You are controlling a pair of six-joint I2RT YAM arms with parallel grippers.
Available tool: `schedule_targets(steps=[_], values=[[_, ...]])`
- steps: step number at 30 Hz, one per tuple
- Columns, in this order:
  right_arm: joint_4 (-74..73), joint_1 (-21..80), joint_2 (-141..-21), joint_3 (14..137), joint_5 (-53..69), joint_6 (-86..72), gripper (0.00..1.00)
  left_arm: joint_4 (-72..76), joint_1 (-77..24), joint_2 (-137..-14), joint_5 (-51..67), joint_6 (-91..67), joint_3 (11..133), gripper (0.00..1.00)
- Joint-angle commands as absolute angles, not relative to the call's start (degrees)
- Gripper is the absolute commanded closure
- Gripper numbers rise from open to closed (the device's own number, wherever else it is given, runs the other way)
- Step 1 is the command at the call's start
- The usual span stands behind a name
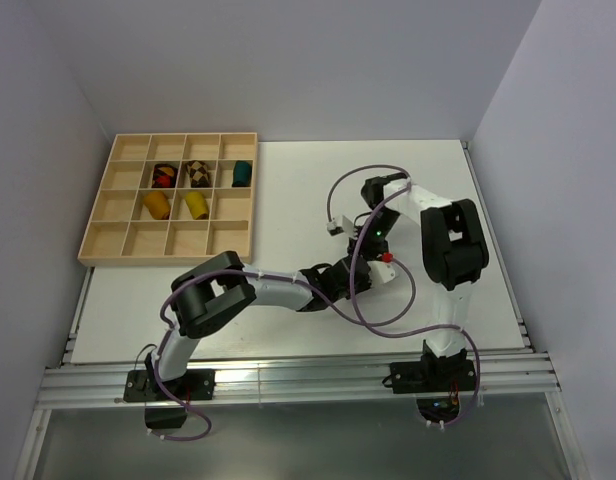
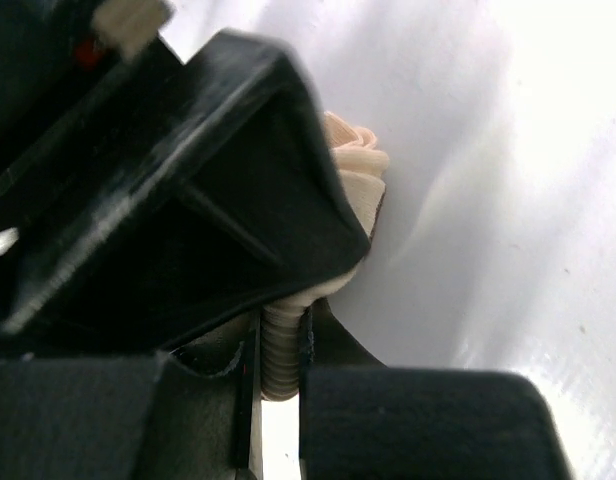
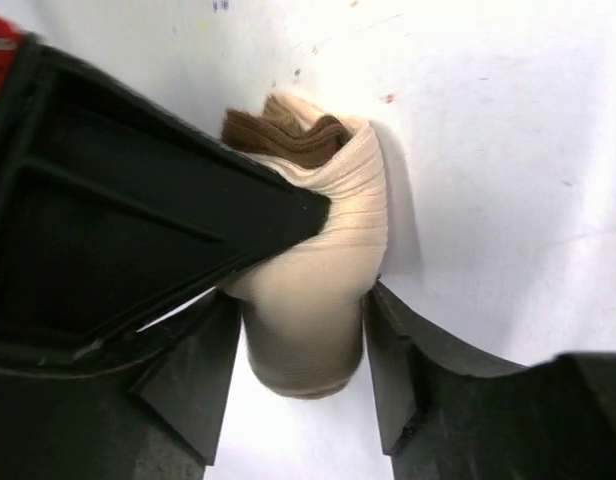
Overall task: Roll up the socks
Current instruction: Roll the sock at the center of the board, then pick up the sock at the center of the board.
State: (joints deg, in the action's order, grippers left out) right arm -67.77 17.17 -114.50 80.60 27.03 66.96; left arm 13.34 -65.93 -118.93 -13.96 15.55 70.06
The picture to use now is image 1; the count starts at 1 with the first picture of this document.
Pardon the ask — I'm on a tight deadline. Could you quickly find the yellow bear sock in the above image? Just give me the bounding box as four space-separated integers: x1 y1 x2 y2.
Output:
184 191 209 220

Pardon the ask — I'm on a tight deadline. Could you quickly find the mustard yellow sock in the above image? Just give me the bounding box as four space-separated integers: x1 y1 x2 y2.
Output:
142 191 171 220

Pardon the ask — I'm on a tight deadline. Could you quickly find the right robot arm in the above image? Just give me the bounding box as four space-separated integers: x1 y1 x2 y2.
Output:
350 174 489 390

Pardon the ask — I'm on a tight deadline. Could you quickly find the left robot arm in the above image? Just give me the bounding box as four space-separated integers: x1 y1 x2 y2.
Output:
146 251 373 399

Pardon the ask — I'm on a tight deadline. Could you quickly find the dark green rolled sock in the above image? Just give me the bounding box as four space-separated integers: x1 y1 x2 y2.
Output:
232 160 252 188

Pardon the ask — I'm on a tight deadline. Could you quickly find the brown checkered rolled sock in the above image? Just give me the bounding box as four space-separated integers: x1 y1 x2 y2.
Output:
185 160 212 188

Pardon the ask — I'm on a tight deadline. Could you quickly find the wooden compartment tray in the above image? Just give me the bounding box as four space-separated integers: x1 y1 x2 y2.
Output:
78 132 259 267

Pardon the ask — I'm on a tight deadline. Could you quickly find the red black rolled sock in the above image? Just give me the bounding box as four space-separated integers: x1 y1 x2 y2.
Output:
151 163 178 189

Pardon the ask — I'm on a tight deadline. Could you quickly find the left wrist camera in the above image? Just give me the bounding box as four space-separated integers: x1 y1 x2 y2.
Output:
368 252 398 288

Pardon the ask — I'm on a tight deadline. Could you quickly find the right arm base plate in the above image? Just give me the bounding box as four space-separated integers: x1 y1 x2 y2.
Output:
382 360 479 394

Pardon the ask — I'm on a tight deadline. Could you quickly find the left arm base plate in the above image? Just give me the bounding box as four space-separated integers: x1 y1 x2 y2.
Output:
123 369 215 403

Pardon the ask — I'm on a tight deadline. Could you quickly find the aluminium frame rail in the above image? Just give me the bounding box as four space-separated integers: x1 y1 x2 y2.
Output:
34 350 561 410

